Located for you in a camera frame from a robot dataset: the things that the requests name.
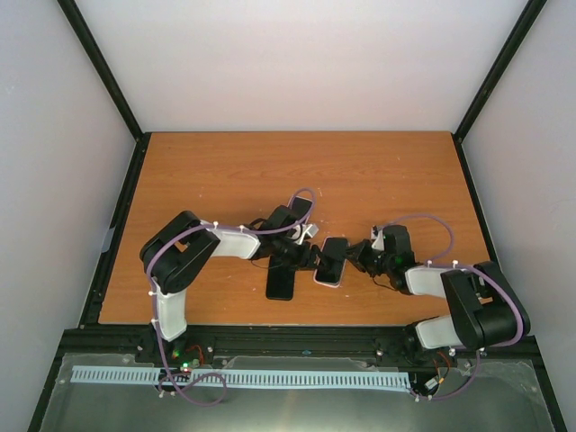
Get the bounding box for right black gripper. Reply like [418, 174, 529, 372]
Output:
[341, 238, 393, 278]

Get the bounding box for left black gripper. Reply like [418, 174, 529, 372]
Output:
[273, 236, 326, 272]

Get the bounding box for black phone case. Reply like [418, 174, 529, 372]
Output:
[265, 265, 298, 302]

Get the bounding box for clear white phone case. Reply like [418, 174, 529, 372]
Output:
[288, 196, 312, 244]

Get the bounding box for clear pink phone case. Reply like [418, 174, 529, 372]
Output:
[313, 265, 344, 288]

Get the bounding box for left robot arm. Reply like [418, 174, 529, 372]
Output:
[139, 197, 318, 363]

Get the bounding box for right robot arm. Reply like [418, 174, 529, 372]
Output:
[346, 225, 531, 350]

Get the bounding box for left controller board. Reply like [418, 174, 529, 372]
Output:
[172, 345, 204, 373]

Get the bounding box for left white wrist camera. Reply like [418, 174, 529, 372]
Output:
[291, 223, 319, 245]

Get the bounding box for right connector wires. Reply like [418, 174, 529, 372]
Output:
[422, 355, 455, 392]

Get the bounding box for black aluminium frame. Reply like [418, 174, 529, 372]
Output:
[29, 0, 546, 431]

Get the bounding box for light blue cable duct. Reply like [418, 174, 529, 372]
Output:
[70, 365, 410, 392]

